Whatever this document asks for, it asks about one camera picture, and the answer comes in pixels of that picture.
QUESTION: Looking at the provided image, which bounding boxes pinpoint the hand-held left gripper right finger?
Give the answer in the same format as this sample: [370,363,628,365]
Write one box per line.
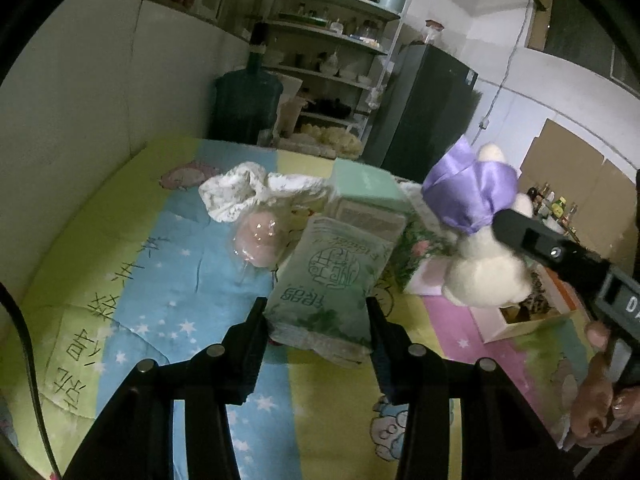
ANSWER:
[364,296,576,480]

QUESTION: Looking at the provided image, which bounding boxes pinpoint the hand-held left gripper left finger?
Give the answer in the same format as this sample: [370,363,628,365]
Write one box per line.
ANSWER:
[62,296,270,480]

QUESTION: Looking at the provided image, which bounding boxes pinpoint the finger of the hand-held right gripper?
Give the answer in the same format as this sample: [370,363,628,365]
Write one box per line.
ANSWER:
[492,208,607,307]

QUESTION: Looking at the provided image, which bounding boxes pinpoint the white plush with purple bow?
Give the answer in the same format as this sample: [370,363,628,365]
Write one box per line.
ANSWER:
[421,136,535,308]

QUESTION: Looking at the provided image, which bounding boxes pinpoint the green printed tissue packet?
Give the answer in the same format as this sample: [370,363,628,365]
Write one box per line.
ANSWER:
[262,216,396,368]

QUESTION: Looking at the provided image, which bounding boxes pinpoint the cardboard box with orange rim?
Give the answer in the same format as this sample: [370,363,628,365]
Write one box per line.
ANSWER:
[470,265,586,343]

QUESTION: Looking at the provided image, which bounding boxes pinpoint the person's right hand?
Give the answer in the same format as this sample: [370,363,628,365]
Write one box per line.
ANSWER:
[570,320,640,442]

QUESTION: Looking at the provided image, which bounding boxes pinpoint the row of condiment bottles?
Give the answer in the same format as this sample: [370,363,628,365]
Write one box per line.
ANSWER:
[529,182,582,233]

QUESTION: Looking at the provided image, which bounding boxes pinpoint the leopard print cloth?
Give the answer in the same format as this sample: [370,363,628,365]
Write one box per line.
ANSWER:
[520,267,556,318]

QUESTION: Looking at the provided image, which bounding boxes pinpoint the flat cardboard sheets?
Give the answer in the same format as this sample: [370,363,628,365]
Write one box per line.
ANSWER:
[517,119,640,221]

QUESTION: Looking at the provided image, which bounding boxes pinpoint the white floral tissue box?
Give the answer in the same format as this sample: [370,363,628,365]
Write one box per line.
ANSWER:
[387,182,458,296]

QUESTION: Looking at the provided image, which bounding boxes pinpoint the printed cartoon blanket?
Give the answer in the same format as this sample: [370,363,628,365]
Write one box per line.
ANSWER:
[0,135,616,480]

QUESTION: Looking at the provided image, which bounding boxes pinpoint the pink toy in clear wrap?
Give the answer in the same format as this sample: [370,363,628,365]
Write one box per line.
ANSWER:
[227,209,291,281]

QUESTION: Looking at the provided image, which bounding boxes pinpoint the grey green patterned packet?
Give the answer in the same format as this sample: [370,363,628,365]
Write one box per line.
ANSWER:
[327,195,407,241]

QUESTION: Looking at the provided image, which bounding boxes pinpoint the white floral cloth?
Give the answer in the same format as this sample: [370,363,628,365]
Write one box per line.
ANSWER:
[200,162,271,223]

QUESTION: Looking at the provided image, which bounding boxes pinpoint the dark refrigerator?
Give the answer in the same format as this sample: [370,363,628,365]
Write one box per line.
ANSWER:
[362,42,478,181]

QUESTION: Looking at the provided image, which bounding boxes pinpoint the mint green box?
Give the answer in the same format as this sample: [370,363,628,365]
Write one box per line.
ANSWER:
[327,157,411,211]

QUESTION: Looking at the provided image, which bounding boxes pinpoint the white crumpled cloth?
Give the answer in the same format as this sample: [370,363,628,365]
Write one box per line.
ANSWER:
[265,172,331,206]

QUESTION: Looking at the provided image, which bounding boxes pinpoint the dark window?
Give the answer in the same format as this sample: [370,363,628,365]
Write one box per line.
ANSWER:
[530,0,640,91]

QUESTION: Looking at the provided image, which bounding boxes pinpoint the pile of pale round produce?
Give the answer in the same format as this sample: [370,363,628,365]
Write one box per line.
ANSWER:
[299,125,363,157]

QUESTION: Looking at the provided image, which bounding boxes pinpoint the dark water jug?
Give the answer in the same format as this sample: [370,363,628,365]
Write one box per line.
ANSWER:
[215,22,285,146]

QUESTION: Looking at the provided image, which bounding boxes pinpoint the metal shelf rack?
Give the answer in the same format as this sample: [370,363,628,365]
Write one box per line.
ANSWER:
[260,0,406,153]

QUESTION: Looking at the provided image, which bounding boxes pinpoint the black cable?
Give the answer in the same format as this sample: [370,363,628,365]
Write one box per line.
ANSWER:
[0,284,63,478]

